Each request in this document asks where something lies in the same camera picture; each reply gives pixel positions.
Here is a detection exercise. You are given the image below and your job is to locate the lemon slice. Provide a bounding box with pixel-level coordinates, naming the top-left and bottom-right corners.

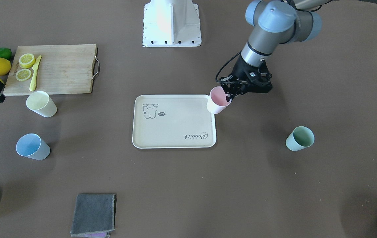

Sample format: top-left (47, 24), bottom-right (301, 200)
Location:
top-left (18, 53), bottom-right (36, 69)
top-left (15, 69), bottom-right (32, 82)

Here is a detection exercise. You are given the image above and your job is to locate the pale yellow cup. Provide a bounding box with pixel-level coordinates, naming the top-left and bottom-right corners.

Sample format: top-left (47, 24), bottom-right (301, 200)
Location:
top-left (26, 91), bottom-right (57, 118)

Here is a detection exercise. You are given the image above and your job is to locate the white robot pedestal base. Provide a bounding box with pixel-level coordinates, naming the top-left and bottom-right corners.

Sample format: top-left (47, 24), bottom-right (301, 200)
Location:
top-left (142, 0), bottom-right (202, 47)

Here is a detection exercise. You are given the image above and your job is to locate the green cup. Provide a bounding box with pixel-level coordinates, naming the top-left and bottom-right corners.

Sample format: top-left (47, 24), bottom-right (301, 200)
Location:
top-left (285, 126), bottom-right (315, 151)

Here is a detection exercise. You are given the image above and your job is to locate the bamboo cutting board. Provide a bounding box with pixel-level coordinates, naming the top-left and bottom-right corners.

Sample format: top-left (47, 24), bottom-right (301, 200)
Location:
top-left (3, 44), bottom-right (99, 96)

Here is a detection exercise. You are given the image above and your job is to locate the pink cup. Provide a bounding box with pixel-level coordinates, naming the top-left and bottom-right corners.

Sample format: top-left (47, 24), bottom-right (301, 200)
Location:
top-left (207, 86), bottom-right (232, 114)

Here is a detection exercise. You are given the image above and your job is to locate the lemon slice lower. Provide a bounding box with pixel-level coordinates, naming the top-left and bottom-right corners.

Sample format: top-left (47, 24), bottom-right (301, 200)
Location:
top-left (15, 69), bottom-right (32, 82)

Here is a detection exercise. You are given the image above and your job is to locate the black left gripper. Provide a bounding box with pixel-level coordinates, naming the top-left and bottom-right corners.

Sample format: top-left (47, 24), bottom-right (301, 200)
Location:
top-left (220, 56), bottom-right (273, 102)

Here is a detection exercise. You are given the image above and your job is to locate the grey folded cloth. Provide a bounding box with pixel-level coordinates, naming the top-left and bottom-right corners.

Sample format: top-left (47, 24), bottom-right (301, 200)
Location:
top-left (70, 193), bottom-right (116, 238)

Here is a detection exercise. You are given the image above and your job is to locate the blue cup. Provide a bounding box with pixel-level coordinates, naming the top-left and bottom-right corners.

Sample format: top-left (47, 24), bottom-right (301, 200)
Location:
top-left (15, 134), bottom-right (51, 161)

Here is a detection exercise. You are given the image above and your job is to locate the lemon slice upper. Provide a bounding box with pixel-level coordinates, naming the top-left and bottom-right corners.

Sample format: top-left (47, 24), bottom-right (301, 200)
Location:
top-left (18, 53), bottom-right (36, 69)

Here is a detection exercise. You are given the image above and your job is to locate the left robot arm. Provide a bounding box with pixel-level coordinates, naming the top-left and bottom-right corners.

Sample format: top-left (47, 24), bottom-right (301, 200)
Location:
top-left (215, 0), bottom-right (329, 103)

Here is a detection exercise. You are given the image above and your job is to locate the yellow plastic knife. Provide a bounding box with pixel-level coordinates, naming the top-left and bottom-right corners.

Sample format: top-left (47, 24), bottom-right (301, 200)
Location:
top-left (29, 55), bottom-right (42, 91)

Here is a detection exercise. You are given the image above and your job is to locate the green lime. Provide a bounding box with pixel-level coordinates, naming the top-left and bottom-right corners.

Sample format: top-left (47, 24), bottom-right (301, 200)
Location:
top-left (0, 47), bottom-right (12, 60)

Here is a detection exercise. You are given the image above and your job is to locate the cream rabbit tray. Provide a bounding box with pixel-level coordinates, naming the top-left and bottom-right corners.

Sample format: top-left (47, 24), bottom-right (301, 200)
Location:
top-left (132, 95), bottom-right (217, 149)

